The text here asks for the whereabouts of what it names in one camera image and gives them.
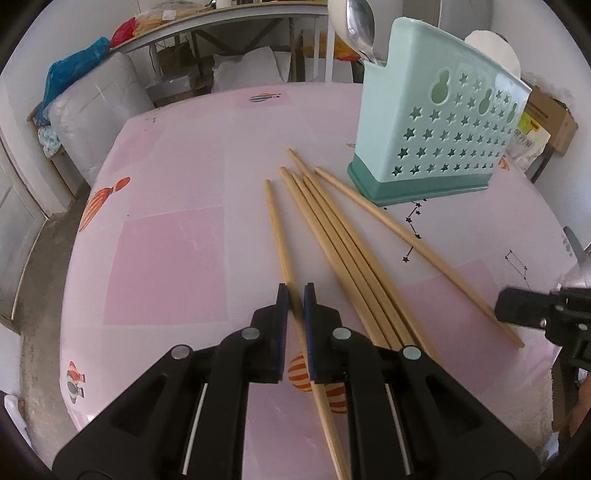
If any white ceramic spoon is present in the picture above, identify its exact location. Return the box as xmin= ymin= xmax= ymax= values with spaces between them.
xmin=465 ymin=30 xmax=522 ymax=78
xmin=328 ymin=0 xmax=353 ymax=49

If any metal spoon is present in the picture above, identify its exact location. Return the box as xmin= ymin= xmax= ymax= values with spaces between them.
xmin=346 ymin=0 xmax=379 ymax=65

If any white and yellow rice bag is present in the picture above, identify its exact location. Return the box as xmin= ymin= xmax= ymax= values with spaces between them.
xmin=504 ymin=112 xmax=551 ymax=172

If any mint green utensil caddy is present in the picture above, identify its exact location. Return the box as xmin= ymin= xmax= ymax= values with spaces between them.
xmin=348 ymin=17 xmax=531 ymax=206

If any pink patterned tablecloth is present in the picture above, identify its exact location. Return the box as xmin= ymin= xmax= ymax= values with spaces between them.
xmin=60 ymin=84 xmax=576 ymax=479

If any white door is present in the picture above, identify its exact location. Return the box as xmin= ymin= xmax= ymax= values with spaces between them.
xmin=0 ymin=141 xmax=46 ymax=321

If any large white plastic sack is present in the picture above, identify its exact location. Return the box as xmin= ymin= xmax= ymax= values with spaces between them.
xmin=47 ymin=53 xmax=153 ymax=185

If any yellow orange bag on floor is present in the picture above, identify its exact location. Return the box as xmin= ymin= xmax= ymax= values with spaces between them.
xmin=334 ymin=37 xmax=360 ymax=62

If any white sack under table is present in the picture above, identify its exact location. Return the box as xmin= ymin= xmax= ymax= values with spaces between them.
xmin=211 ymin=46 xmax=291 ymax=93

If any blue plastic bag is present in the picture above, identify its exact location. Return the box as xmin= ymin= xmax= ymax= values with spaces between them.
xmin=33 ymin=37 xmax=110 ymax=127

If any white side table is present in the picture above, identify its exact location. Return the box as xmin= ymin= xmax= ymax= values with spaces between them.
xmin=108 ymin=0 xmax=336 ymax=84

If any red plastic bag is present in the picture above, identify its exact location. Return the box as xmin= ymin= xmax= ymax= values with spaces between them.
xmin=110 ymin=17 xmax=137 ymax=49

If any cardboard box by wall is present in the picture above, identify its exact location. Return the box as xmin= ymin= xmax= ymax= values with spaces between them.
xmin=525 ymin=86 xmax=578 ymax=155

